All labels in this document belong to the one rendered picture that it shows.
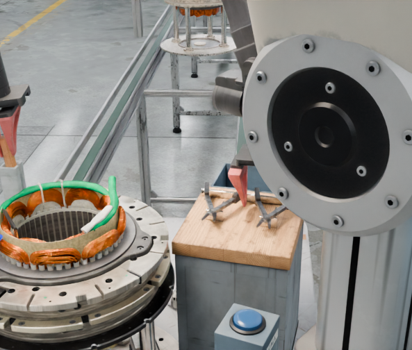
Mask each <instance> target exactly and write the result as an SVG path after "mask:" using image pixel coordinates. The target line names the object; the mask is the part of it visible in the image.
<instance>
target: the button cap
mask: <svg viewBox="0 0 412 350"><path fill-rule="evenodd" d="M262 322H263V318H262V316H261V314H260V313H259V312H257V311H255V310H252V309H243V310H239V311H238V312H236V313H235V315H234V316H233V325H234V326H235V327H236V328H238V329H240V330H242V331H254V330H256V329H258V328H260V327H261V326H262Z"/></svg>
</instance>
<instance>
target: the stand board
mask: <svg viewBox="0 0 412 350"><path fill-rule="evenodd" d="M209 189H211V190H223V191H230V192H236V190H233V189H226V188H220V187H209ZM210 198H211V201H212V204H213V207H214V208H215V207H217V206H218V205H220V204H221V203H222V202H223V201H227V200H228V199H220V198H214V197H210ZM262 204H263V207H264V208H265V210H266V212H267V214H270V213H271V212H272V211H274V210H275V208H276V207H280V205H274V204H268V203H262ZM206 209H208V206H207V204H206V200H204V197H203V196H202V195H201V194H200V195H199V197H198V199H197V200H196V202H195V204H194V206H193V207H192V209H191V210H190V212H189V213H188V215H187V217H186V218H185V220H184V222H183V223H182V225H181V227H180V229H179V230H178V232H177V233H176V235H175V236H174V239H173V240H172V254H176V255H181V256H190V257H196V258H205V259H211V260H220V261H225V262H230V263H240V264H246V265H255V266H260V267H269V268H275V269H284V270H290V268H291V265H292V260H293V257H294V254H295V249H296V246H297V242H298V239H299V234H300V231H301V229H302V224H303V221H304V220H303V219H301V218H300V217H298V216H296V214H294V213H293V212H291V211H290V210H285V211H283V212H282V213H280V214H279V215H277V216H276V217H277V228H271V229H269V228H268V227H262V226H259V227H258V228H257V227H256V225H257V224H258V217H259V215H261V213H260V211H259V209H258V207H257V206H256V203H255V202H251V201H247V204H246V206H245V207H243V206H242V202H241V201H239V202H238V203H233V204H231V205H230V206H228V207H226V208H225V209H223V211H224V221H223V222H219V221H215V222H213V220H207V219H204V220H203V221H202V220H201V219H202V217H203V216H204V215H205V214H206Z"/></svg>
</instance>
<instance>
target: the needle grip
mask: <svg viewBox="0 0 412 350"><path fill-rule="evenodd" d="M0 147H1V151H2V154H3V160H4V162H5V166H6V167H15V166H16V165H17V163H16V160H15V156H12V154H11V152H10V149H9V148H8V144H7V142H6V139H5V137H4V135H2V136H1V137H0Z"/></svg>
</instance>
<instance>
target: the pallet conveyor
mask: <svg viewBox="0 0 412 350"><path fill-rule="evenodd" d="M171 7H172V5H170V4H169V5H168V7H167V8H166V9H165V12H164V13H163V14H162V16H161V17H160V19H159V20H158V22H157V23H156V25H155V27H154V28H153V30H152V31H151V33H150V34H149V36H148V37H147V39H146V40H145V42H144V43H143V45H142V46H141V48H140V50H139V51H138V52H137V54H136V55H135V57H134V59H133V60H132V61H131V63H130V65H129V66H128V68H127V69H126V71H125V72H124V74H123V75H122V77H121V79H120V80H119V81H118V83H117V85H116V86H115V88H114V89H113V91H112V92H111V93H110V95H109V97H108V98H107V100H106V102H105V103H104V105H103V106H102V107H101V109H100V111H99V112H98V113H97V115H96V117H95V118H94V120H93V121H92V123H91V125H90V126H89V127H88V129H87V131H86V132H85V133H84V135H83V137H82V138H81V140H80V141H79V143H78V144H77V146H76V147H75V149H74V150H73V152H72V153H71V155H70V157H69V158H68V159H67V161H66V163H65V164H64V165H63V167H62V169H61V170H60V171H59V173H58V175H57V177H56V178H55V179H54V181H53V182H56V181H57V180H58V179H61V180H63V181H64V179H65V177H66V175H67V174H68V173H69V171H70V169H71V168H72V166H73V164H74V163H75V162H76V159H77V158H78V157H79V155H80V153H81V152H82V150H83V148H84V147H85V145H86V144H87V142H88V140H89V139H90V137H91V136H92V134H93V133H94V131H95V129H96V127H97V126H98V125H99V122H100V121H101V120H102V118H103V116H104V115H105V114H106V111H107V110H108V109H109V107H110V105H111V103H112V102H113V100H114V99H115V97H116V96H117V94H118V92H119V91H120V89H121V88H122V86H123V84H124V83H125V81H126V79H127V78H128V77H129V74H130V73H131V72H132V70H133V68H134V67H135V65H136V63H137V62H138V61H139V59H140V57H141V55H142V54H143V52H144V51H145V49H146V48H147V46H148V44H149V43H150V41H151V39H152V38H153V36H154V35H155V33H156V31H157V30H158V28H159V26H160V25H161V24H162V22H163V20H164V19H165V17H166V15H167V14H168V12H169V11H170V9H171ZM190 21H191V35H196V33H204V34H208V16H205V15H203V27H196V17H195V16H192V17H190ZM173 37H174V22H173V11H172V14H171V15H170V17H169V18H168V20H167V21H166V23H165V25H164V27H163V28H162V30H161V32H160V33H159V35H158V37H157V38H156V40H155V42H154V43H153V45H152V46H151V48H150V50H149V52H148V53H147V55H146V56H145V59H144V60H143V61H142V63H141V65H140V66H139V68H138V70H137V72H136V73H135V75H134V77H133V78H132V80H131V82H130V83H129V85H128V87H127V89H126V90H125V91H124V93H123V94H122V96H121V97H120V100H119V101H118V102H117V104H116V106H115V107H114V109H113V111H112V113H111V114H110V116H109V118H108V119H107V121H106V123H105V124H104V126H103V128H102V129H101V131H100V132H99V134H98V136H97V138H96V139H95V141H94V142H93V144H92V146H91V147H90V149H89V151H88V152H87V154H86V156H85V158H84V159H83V161H82V163H81V164H80V166H79V168H78V169H77V171H76V173H75V174H74V176H73V177H72V179H71V181H85V182H89V183H96V184H99V183H100V181H101V179H102V177H103V175H104V173H105V171H106V169H107V167H108V166H109V164H110V162H111V160H112V158H113V156H114V154H115V152H116V150H117V148H118V146H119V144H120V142H121V140H122V138H123V136H124V134H125V132H126V130H127V128H128V126H129V124H130V122H131V120H132V118H133V116H134V114H135V120H136V131H137V141H138V160H139V171H140V191H141V201H142V202H143V203H145V204H147V205H148V207H149V206H150V207H151V208H152V204H153V203H175V204H195V202H196V200H197V199H198V197H176V196H158V195H157V194H156V193H155V192H154V191H153V190H152V189H151V177H150V166H149V143H148V131H147V109H146V97H172V113H173V126H175V128H174V129H173V133H180V132H181V126H180V125H181V118H180V115H209V116H235V115H231V114H228V113H225V112H221V111H218V110H185V108H183V107H182V106H181V105H180V98H179V97H205V98H212V95H213V90H180V89H179V60H178V55H175V54H172V53H171V54H170V64H171V81H172V89H148V87H149V84H150V83H151V80H152V78H153V77H154V74H155V73H156V70H157V69H158V66H159V65H160V62H161V60H162V59H163V57H164V55H165V53H166V51H163V50H162V49H161V47H160V44H161V43H162V42H163V41H165V40H167V39H170V38H173ZM197 63H238V61H237V60H236V59H201V58H200V57H199V56H191V72H192V75H191V78H197V77H198V75H197ZM246 143H247V141H246V138H245V132H244V128H243V121H242V117H238V124H237V131H236V145H235V153H234V157H235V155H236V154H238V153H239V151H240V149H241V147H242V145H243V144H246Z"/></svg>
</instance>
